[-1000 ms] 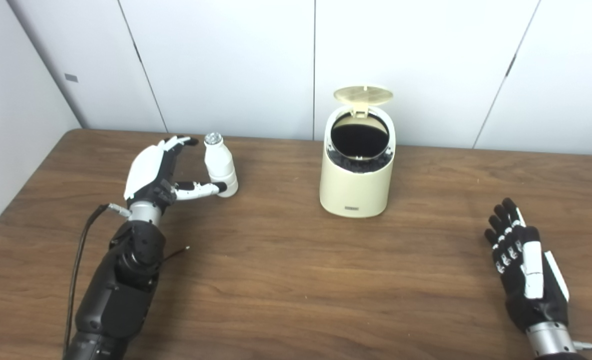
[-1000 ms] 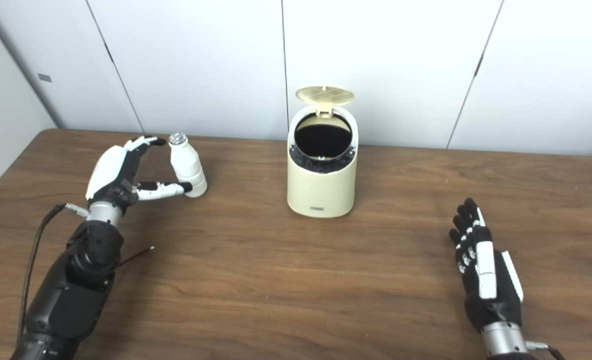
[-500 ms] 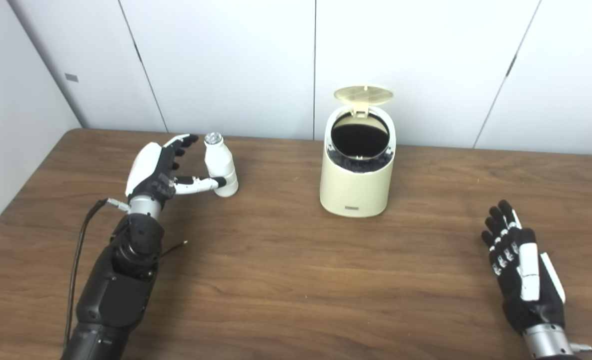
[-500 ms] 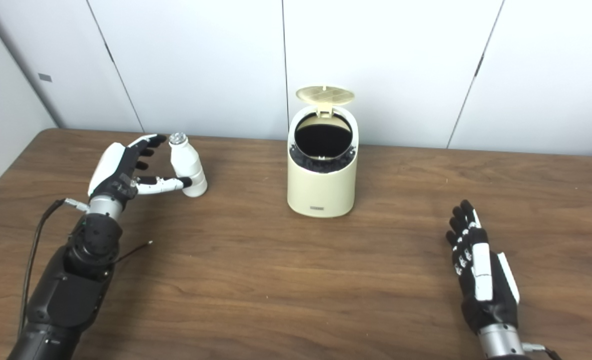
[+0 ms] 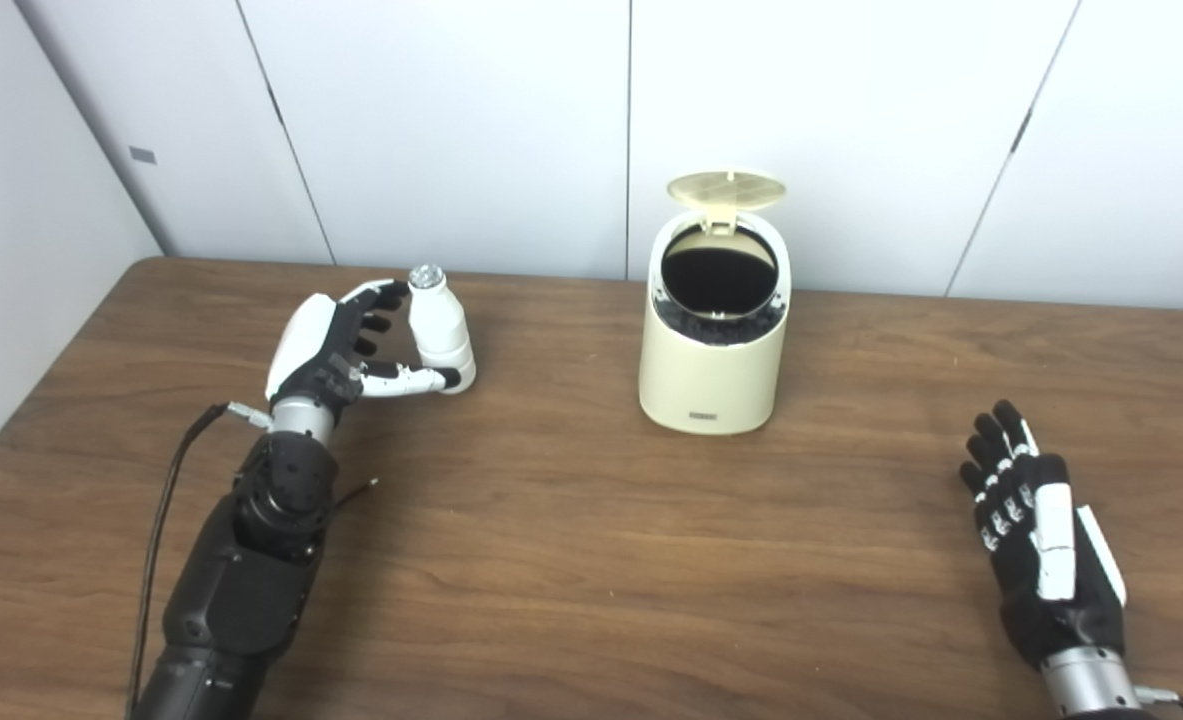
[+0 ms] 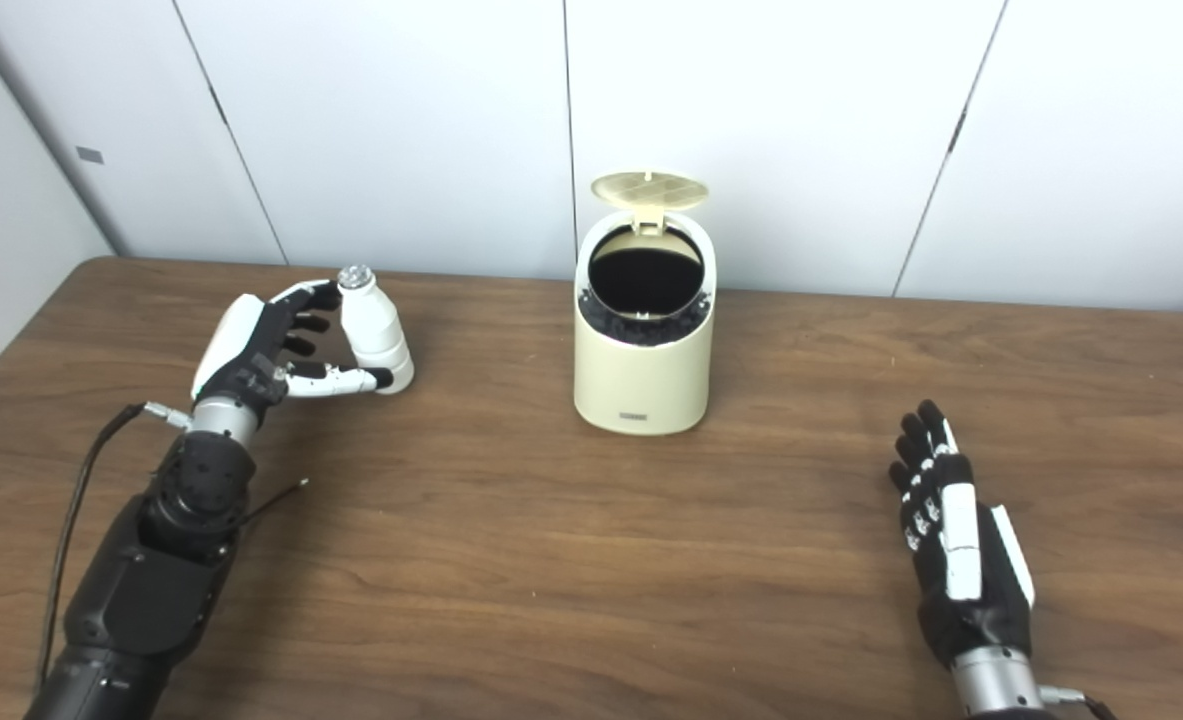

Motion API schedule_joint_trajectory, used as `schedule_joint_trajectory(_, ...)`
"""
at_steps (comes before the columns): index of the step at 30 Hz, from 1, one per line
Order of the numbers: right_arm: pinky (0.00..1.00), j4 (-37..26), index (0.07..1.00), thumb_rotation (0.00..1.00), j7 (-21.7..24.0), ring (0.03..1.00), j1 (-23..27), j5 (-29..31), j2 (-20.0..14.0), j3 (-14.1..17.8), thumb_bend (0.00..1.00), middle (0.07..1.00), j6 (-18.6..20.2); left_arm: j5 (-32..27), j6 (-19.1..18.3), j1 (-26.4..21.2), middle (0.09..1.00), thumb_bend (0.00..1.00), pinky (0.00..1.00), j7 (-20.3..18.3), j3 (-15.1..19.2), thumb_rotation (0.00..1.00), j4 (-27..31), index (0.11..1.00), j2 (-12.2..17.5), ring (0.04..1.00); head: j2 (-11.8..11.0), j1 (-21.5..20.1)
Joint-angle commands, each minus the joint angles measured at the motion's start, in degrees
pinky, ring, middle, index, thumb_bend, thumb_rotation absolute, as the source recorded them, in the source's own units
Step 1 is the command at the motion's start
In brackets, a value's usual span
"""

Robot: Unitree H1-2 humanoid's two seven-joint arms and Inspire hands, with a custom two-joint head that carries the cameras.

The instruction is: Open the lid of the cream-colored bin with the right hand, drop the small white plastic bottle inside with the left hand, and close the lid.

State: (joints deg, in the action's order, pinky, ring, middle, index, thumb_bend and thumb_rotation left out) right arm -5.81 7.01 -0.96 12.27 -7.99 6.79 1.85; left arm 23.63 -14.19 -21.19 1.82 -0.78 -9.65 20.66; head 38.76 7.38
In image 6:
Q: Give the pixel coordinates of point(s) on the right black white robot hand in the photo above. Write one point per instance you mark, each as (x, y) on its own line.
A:
(966, 560)

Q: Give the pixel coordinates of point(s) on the small white plastic bottle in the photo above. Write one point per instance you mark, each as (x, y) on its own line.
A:
(376, 340)

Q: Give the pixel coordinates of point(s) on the cream-colored plastic bin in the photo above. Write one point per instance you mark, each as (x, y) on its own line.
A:
(641, 385)

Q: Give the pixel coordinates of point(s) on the black bin liner bag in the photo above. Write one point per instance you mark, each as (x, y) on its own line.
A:
(646, 275)

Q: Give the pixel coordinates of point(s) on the cream round bin lid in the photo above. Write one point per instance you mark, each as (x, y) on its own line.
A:
(651, 190)

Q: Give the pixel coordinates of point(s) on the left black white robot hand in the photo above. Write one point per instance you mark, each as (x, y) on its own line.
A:
(246, 355)

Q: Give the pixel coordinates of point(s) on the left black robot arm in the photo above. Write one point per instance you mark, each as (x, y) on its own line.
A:
(151, 590)

